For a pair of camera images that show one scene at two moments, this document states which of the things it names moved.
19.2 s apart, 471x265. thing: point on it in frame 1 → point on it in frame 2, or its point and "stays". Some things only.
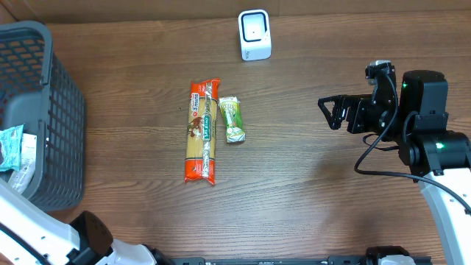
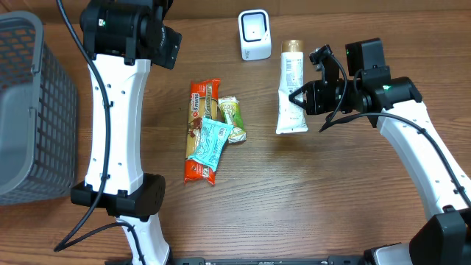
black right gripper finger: (338, 114) → (291, 96)
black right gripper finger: (333, 99) → (291, 96)
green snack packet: (230, 107) stays
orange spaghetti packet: (202, 122) stays
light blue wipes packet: (11, 142) → (212, 140)
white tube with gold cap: (20, 180) → (291, 118)
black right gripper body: (377, 115) → (324, 99)
